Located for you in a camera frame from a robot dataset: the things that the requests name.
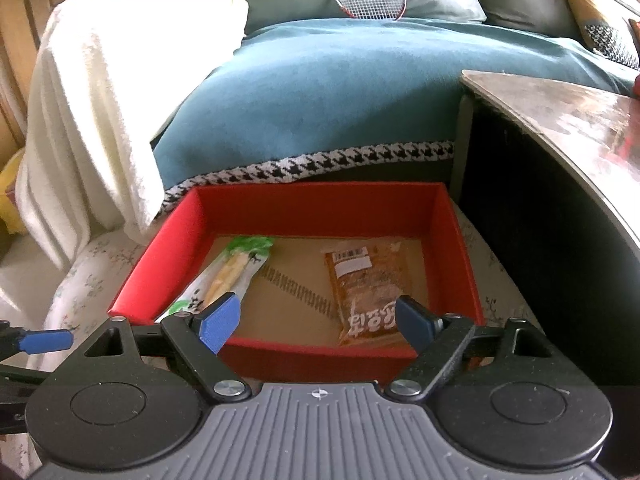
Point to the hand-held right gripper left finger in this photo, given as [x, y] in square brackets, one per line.
[220, 322]

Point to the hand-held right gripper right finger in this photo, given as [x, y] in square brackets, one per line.
[415, 322]

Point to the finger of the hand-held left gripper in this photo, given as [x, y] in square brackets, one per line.
[25, 375]
[45, 341]

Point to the red cardboard box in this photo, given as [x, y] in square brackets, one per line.
[310, 205]

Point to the green white snack packet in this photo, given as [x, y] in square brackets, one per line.
[235, 265]

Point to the orange snack packet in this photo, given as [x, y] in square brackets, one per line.
[360, 290]

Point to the yellow cloth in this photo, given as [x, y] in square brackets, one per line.
[10, 195]

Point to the dark wooden table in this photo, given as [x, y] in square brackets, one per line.
[525, 210]

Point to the white towel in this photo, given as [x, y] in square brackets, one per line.
[85, 110]

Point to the teal blanket with houndstooth trim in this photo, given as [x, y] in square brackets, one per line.
[325, 100]

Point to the wooden slatted panel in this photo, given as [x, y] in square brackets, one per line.
[20, 35]

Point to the small red object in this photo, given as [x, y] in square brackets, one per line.
[636, 85]

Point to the yellow patterned pillow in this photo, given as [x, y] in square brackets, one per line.
[590, 10]

